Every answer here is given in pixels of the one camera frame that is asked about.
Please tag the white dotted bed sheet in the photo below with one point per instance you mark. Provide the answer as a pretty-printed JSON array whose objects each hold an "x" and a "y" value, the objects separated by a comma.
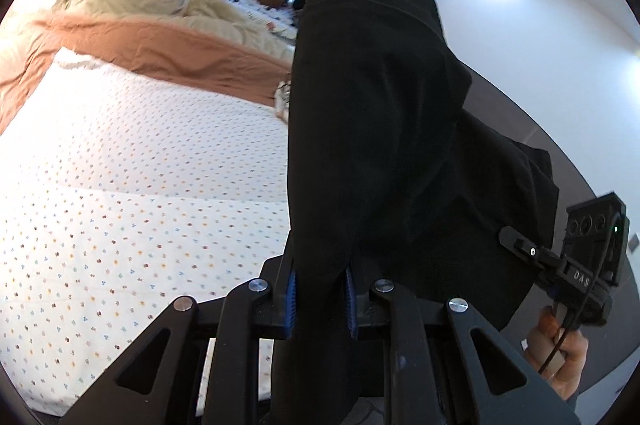
[{"x": 125, "y": 180}]

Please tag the terracotta duvet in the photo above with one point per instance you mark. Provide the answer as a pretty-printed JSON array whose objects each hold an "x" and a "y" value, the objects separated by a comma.
[{"x": 150, "y": 50}]

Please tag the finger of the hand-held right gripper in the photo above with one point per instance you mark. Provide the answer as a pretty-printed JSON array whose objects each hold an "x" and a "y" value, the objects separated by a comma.
[{"x": 520, "y": 245}]

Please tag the cream fringed throw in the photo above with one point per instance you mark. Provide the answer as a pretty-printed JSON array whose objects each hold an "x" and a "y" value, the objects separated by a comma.
[{"x": 284, "y": 100}]

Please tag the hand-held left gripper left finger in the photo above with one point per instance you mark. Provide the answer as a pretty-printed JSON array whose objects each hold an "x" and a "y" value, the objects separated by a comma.
[{"x": 290, "y": 300}]

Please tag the black chair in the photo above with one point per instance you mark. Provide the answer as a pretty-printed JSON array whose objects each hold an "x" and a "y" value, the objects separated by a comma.
[{"x": 300, "y": 1}]

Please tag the beige blanket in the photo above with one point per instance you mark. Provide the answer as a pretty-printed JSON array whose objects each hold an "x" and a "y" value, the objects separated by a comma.
[{"x": 225, "y": 20}]

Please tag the person's right hand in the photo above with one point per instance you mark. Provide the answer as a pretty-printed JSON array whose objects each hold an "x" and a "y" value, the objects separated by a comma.
[{"x": 565, "y": 375}]

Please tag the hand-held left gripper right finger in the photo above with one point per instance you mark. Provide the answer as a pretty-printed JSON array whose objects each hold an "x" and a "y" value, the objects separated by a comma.
[{"x": 350, "y": 300}]

